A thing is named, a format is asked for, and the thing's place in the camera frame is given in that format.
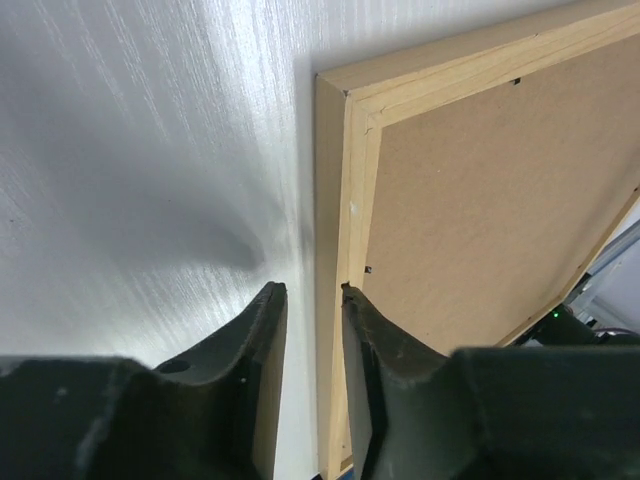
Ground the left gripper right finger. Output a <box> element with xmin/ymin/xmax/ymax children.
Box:
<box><xmin>342</xmin><ymin>285</ymin><xmax>639</xmax><ymax>479</ymax></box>

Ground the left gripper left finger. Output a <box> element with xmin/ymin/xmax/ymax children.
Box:
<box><xmin>1</xmin><ymin>282</ymin><xmax>287</xmax><ymax>479</ymax></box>

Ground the wooden picture frame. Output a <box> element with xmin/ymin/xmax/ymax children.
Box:
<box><xmin>315</xmin><ymin>1</ymin><xmax>639</xmax><ymax>479</ymax></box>

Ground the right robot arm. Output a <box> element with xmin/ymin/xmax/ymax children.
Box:
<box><xmin>530</xmin><ymin>304</ymin><xmax>639</xmax><ymax>346</ymax></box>

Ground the aluminium rail across front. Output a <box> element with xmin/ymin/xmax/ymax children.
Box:
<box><xmin>574</xmin><ymin>214</ymin><xmax>640</xmax><ymax>321</ymax></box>

